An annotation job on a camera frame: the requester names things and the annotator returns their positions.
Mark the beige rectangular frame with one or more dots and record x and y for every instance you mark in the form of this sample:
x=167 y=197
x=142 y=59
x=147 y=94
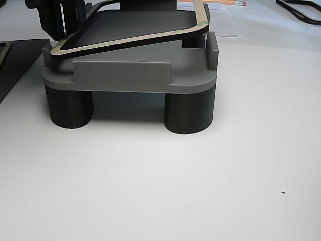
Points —
x=125 y=42
x=6 y=52

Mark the blue-padded gripper finger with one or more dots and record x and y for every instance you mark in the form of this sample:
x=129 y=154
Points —
x=49 y=20

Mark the yellow pencil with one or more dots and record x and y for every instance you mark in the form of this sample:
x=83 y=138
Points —
x=235 y=2

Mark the black rectangular frame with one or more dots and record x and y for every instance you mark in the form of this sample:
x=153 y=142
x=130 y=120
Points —
x=298 y=12

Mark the grey frame holder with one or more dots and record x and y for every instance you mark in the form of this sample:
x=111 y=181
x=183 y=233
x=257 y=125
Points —
x=120 y=72

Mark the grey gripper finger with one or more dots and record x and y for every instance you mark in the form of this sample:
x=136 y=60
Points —
x=75 y=15

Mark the dark grey mat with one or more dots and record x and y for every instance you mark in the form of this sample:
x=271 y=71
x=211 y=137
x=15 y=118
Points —
x=22 y=67

